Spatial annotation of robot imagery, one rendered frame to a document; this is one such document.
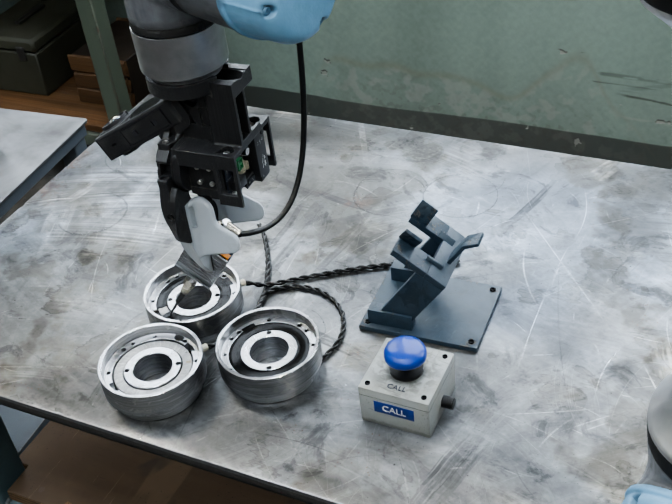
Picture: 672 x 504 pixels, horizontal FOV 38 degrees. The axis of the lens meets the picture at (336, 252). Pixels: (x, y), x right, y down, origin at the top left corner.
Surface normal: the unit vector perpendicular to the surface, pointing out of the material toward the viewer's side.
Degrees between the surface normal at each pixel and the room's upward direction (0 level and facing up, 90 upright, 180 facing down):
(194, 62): 90
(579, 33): 90
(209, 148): 0
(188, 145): 0
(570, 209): 0
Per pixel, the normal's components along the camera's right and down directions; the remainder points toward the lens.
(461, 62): -0.42, 0.59
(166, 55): -0.19, 0.62
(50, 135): -0.10, -0.78
